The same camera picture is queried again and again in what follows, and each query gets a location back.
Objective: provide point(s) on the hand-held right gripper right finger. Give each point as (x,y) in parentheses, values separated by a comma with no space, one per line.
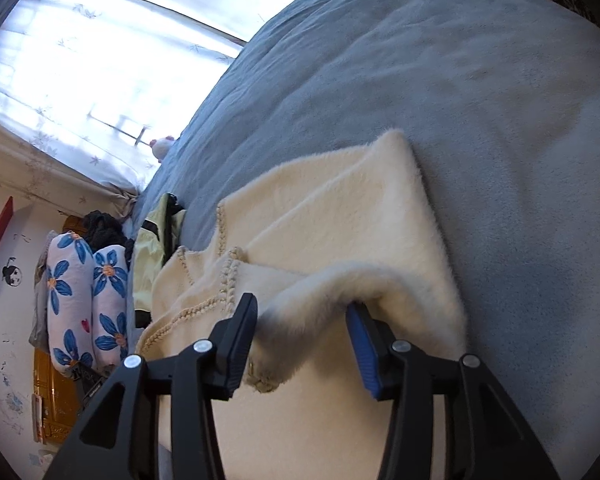
(365,355)

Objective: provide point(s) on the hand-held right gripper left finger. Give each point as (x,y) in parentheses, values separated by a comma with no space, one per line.
(232,350)

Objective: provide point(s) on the white fuzzy cardigan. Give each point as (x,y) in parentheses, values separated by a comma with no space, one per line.
(330,220)

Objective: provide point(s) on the black clothes pile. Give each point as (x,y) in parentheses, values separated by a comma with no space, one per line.
(102,230)

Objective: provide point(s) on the light green jacket black trim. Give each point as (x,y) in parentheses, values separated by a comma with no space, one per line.
(147,255)

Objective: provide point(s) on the blue flower print quilt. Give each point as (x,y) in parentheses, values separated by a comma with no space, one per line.
(67,280)

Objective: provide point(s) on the white plush toy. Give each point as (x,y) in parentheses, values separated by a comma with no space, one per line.
(161,149)

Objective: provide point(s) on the beige curtain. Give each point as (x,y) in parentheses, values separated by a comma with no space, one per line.
(55,172)

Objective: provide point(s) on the blue bed blanket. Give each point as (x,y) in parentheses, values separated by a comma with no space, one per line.
(430,85)

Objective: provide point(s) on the face wall sticker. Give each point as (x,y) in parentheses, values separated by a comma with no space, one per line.
(12,275)

